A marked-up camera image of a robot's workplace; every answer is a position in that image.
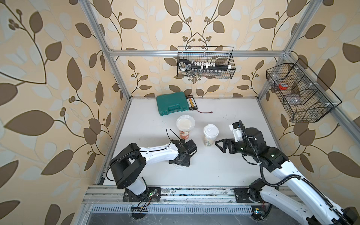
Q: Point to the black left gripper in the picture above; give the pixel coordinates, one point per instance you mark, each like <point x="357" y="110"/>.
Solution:
<point x="187" y="162"/>

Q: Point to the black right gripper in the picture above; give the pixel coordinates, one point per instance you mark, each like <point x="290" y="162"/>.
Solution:
<point x="230" y="141"/>

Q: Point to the paper milk tea cup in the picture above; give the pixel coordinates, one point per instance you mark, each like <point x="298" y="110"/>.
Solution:
<point x="184" y="134"/>
<point x="209" y="140"/>

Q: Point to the white plastic cup lid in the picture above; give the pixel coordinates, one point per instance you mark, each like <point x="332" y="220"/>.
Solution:
<point x="211" y="131"/>

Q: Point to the clear plastic lid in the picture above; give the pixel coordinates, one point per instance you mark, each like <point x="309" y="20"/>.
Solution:
<point x="179" y="167"/>

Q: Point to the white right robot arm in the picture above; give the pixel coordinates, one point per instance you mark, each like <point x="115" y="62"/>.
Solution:
<point x="281" y="184"/>

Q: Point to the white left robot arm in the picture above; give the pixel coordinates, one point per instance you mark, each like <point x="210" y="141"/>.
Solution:
<point x="127" y="166"/>

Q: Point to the black screwdriver bit box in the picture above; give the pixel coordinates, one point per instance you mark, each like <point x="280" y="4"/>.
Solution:
<point x="191" y="103"/>

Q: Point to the green plastic tool case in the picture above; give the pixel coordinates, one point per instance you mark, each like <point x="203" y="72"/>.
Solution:
<point x="172" y="103"/>

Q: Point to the red object in basket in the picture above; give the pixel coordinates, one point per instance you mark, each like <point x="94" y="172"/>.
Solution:
<point x="283" y="86"/>

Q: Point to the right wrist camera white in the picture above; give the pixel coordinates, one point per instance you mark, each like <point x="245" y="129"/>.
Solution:
<point x="237" y="131"/>

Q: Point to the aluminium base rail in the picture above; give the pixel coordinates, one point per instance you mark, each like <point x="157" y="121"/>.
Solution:
<point x="208" y="200"/>

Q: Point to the black wire basket back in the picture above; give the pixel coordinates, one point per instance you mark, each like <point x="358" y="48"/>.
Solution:
<point x="210" y="62"/>

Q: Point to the black wire basket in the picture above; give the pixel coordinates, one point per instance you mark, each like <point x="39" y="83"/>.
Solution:
<point x="309" y="97"/>
<point x="210" y="62"/>

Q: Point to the black handled scissors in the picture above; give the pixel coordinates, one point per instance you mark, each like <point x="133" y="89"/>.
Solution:
<point x="184" y="65"/>

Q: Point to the black wire basket right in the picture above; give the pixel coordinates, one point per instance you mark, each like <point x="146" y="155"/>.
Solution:
<point x="309" y="97"/>

